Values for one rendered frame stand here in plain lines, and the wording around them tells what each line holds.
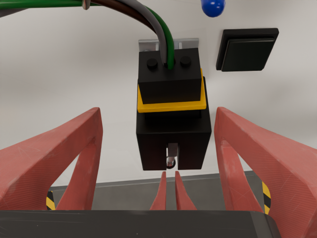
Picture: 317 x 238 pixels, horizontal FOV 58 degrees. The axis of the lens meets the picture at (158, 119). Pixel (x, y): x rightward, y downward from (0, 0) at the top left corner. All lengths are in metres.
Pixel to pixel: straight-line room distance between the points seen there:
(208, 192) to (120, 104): 1.16
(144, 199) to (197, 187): 0.27
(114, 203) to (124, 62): 1.30
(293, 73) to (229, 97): 0.06
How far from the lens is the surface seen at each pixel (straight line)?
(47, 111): 0.32
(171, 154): 0.19
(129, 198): 1.48
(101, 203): 1.53
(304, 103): 0.33
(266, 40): 0.23
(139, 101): 0.15
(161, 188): 0.27
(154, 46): 0.23
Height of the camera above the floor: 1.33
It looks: 79 degrees down
